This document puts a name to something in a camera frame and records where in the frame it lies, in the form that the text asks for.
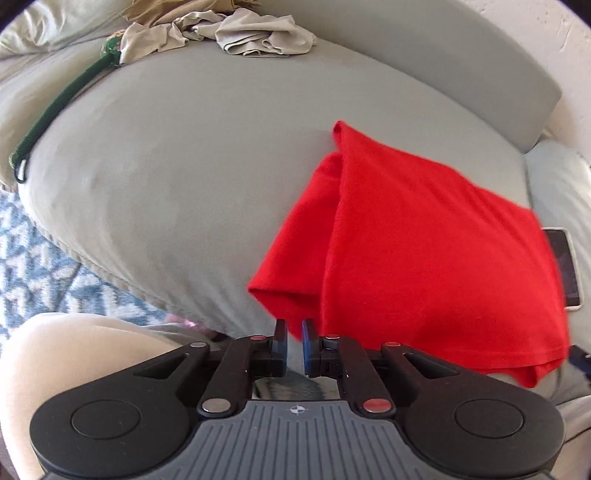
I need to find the light grey pillow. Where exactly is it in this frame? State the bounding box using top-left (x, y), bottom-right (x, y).
top-left (524, 141), bottom-right (591, 232)

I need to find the person's left leg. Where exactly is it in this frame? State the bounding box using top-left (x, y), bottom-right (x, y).
top-left (0, 313), bottom-right (227, 480)

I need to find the green strap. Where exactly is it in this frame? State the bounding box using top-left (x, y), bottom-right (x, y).
top-left (8, 38), bottom-right (126, 184)

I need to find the red t-shirt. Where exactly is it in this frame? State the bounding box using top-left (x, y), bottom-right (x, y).
top-left (247, 121), bottom-right (570, 388)

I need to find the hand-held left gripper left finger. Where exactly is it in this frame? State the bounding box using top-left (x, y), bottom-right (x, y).
top-left (131, 318), bottom-right (290, 417)

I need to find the blue and white patterned rug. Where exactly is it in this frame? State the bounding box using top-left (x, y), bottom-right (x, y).
top-left (0, 187), bottom-right (174, 330)

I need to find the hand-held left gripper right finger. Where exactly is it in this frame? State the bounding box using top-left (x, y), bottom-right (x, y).
top-left (301, 318), bottom-right (462, 416)

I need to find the crumpled tan garment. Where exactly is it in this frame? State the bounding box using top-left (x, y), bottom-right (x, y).
top-left (121, 0), bottom-right (264, 25)

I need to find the crumpled off-white garment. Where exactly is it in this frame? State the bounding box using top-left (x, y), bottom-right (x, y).
top-left (117, 8), bottom-right (318, 64)

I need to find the smartphone in cream case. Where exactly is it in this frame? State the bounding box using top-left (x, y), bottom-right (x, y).
top-left (542, 227), bottom-right (583, 312)

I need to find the beige sofa cushion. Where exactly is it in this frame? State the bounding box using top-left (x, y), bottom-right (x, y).
top-left (0, 0), bottom-right (127, 192)

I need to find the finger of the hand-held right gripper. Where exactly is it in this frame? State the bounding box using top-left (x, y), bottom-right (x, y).
top-left (569, 344), bottom-right (591, 381)

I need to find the grey sofa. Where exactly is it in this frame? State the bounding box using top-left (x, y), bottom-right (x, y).
top-left (9, 0), bottom-right (564, 342)

